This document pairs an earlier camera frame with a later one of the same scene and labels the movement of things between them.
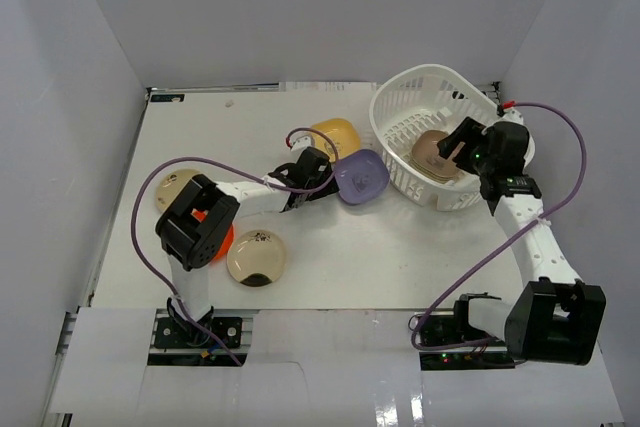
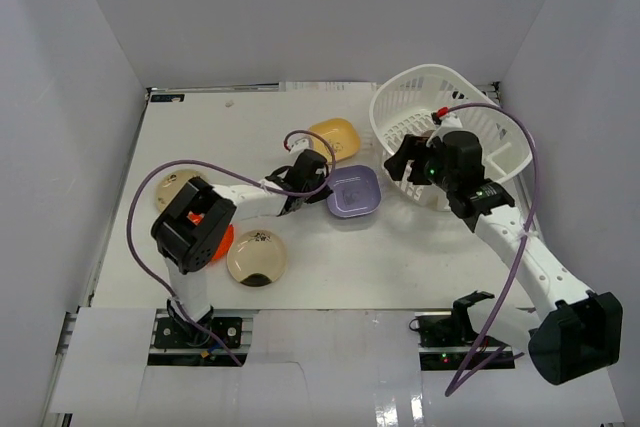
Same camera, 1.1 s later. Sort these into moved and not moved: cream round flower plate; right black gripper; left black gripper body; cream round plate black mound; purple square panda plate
Moved: right black gripper; purple square panda plate
Not moved: cream round flower plate; cream round plate black mound; left black gripper body
